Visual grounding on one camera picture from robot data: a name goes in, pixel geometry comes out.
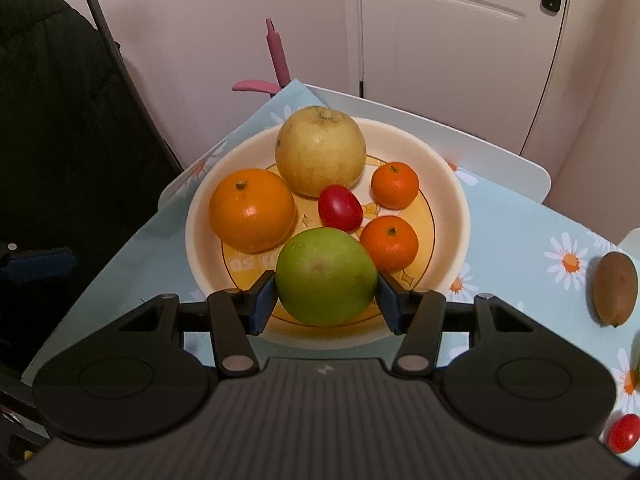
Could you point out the white chair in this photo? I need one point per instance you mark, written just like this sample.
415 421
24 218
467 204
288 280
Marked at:
450 135
631 240

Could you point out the cream plate with cartoon print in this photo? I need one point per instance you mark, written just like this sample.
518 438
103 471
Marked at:
442 220

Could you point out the small tangerine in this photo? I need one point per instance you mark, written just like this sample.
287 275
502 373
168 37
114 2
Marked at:
390 245
395 186

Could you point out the green apple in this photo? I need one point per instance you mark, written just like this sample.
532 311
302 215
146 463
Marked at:
325 280

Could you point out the blue daisy tablecloth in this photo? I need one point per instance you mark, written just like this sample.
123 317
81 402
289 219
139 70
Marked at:
525 240

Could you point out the large orange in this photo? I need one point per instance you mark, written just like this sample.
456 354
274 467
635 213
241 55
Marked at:
250 212

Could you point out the dark curved rod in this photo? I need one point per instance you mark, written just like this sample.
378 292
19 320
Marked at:
102 25

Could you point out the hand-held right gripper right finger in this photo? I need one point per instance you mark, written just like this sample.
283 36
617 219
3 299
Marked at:
389 305

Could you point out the dark cloth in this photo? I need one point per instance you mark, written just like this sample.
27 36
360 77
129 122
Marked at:
75 135

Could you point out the red cherry tomato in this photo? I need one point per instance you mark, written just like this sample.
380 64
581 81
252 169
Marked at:
341 208
624 434

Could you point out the brown kiwi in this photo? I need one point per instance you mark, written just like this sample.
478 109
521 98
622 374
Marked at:
615 290

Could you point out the pink clamp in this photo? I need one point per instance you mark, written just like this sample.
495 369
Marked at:
277 55

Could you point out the white panelled door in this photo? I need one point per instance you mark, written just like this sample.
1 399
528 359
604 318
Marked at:
450 50

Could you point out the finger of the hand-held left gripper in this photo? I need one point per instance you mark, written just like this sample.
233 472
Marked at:
45 264

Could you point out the yellow pear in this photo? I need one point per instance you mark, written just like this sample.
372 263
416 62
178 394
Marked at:
320 152

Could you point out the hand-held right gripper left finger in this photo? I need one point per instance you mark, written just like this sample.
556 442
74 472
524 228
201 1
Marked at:
261 305

